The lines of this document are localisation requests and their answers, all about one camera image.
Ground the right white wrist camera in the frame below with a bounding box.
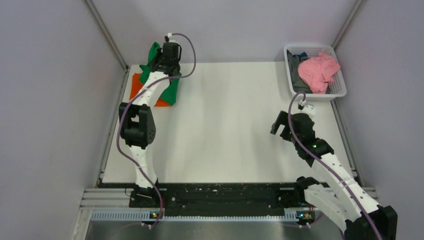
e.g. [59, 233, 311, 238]
[297, 100, 316, 119]

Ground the blue t shirt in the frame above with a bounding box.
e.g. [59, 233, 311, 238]
[297, 52, 309, 63]

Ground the green t shirt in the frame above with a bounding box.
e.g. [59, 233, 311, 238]
[135, 42, 179, 107]

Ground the white plastic basket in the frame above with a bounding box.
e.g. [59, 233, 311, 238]
[283, 43, 347, 101]

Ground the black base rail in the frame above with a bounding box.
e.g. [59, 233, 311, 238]
[129, 182, 316, 217]

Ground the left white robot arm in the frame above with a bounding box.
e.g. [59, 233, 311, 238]
[118, 41, 182, 207]

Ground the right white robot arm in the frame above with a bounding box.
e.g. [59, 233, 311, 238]
[270, 111, 398, 240]

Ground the folded orange t shirt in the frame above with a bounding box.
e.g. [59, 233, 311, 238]
[128, 73, 171, 107]

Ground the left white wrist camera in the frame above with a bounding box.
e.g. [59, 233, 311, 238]
[164, 32, 179, 44]

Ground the grey t shirt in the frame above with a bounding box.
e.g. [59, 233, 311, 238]
[286, 50, 312, 94]

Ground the pink t shirt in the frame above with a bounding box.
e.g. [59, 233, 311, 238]
[298, 52, 341, 95]

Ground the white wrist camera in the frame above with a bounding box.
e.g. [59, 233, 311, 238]
[297, 100, 316, 119]
[164, 32, 179, 44]

